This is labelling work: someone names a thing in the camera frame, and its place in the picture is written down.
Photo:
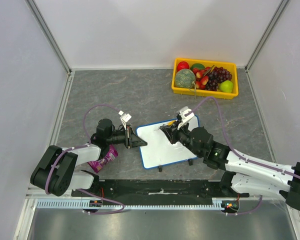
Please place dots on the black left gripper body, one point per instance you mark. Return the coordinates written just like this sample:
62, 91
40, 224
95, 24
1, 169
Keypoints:
128, 136

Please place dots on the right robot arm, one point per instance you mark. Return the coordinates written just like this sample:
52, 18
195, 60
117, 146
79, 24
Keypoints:
243, 174

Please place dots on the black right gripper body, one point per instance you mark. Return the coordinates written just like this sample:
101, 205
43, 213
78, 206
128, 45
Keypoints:
175, 130

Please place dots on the dark purple grape bunch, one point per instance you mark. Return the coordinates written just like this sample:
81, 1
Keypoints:
216, 76

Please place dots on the red apple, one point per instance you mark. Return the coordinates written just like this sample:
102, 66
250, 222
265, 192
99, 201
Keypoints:
182, 65

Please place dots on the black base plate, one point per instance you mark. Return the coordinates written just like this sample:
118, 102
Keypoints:
163, 192

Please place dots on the yellow plastic fruit bin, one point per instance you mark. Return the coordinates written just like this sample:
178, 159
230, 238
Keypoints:
231, 67

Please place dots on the green pear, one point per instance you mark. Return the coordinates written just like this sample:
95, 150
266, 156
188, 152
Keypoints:
226, 86

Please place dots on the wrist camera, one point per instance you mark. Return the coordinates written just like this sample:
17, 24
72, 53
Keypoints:
184, 115
124, 118

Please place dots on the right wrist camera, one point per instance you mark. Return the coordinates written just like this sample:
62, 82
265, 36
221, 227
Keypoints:
184, 115

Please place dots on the blue framed whiteboard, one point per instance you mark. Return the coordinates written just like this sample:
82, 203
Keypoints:
159, 151

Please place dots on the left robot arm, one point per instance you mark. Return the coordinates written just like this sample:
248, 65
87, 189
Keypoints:
55, 172

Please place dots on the white slotted cable duct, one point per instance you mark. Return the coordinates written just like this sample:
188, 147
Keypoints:
89, 204

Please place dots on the purple snack bag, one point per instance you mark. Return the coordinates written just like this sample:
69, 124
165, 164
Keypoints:
98, 165

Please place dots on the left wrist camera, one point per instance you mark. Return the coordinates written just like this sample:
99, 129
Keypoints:
124, 118

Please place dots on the green netted melon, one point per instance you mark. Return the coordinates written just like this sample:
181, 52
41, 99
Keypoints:
184, 78

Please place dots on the white orange marker pen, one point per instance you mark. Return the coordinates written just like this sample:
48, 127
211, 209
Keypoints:
168, 123

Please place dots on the green round fruit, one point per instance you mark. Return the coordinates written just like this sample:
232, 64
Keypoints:
197, 66

